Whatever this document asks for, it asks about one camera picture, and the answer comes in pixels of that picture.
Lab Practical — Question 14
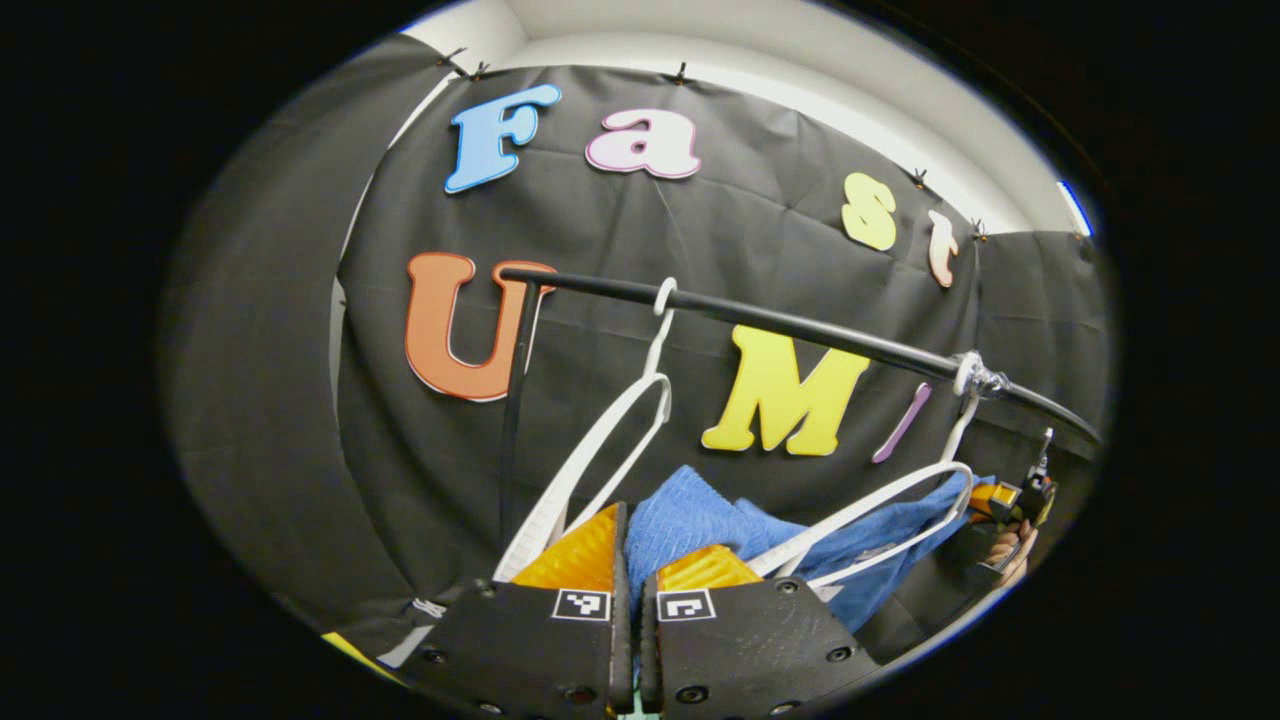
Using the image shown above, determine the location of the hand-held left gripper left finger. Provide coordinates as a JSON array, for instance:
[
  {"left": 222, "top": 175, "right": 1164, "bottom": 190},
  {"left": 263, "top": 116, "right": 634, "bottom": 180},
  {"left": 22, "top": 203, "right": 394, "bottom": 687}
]
[{"left": 400, "top": 503, "right": 634, "bottom": 720}]

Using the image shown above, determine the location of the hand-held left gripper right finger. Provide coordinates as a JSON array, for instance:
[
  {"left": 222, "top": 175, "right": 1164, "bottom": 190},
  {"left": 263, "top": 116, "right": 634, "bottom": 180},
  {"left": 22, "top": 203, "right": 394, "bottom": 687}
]
[{"left": 640, "top": 545, "right": 883, "bottom": 716}]

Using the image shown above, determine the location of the blue shirt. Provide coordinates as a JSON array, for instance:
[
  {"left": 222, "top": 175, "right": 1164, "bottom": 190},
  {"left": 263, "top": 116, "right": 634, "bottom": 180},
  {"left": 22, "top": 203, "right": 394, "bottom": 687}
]
[{"left": 625, "top": 465, "right": 996, "bottom": 636}]

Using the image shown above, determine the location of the empty white plastic hanger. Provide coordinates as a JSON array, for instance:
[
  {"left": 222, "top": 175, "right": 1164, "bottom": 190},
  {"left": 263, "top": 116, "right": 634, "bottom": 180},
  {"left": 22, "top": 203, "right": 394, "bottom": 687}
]
[{"left": 492, "top": 278, "right": 679, "bottom": 584}]

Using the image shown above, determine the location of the white hanger with taped hook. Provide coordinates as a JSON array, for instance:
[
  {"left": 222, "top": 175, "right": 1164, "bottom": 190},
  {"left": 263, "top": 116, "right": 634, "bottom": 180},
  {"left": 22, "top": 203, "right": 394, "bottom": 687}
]
[{"left": 745, "top": 350, "right": 1006, "bottom": 591}]

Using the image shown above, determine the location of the black clothes rack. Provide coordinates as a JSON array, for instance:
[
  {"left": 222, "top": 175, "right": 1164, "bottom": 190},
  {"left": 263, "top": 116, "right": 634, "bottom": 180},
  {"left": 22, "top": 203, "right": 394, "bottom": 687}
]
[{"left": 497, "top": 266, "right": 1103, "bottom": 549}]

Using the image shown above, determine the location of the black backdrop cloth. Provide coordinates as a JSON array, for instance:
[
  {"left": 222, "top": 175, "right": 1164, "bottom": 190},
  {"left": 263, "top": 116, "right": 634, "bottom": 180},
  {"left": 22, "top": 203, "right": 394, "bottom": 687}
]
[{"left": 165, "top": 35, "right": 1111, "bottom": 661}]

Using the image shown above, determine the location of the row of black backdrop clips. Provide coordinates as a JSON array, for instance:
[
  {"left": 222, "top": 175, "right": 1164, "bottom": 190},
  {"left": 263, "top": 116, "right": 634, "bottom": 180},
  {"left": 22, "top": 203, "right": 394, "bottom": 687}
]
[{"left": 437, "top": 45, "right": 991, "bottom": 244}]

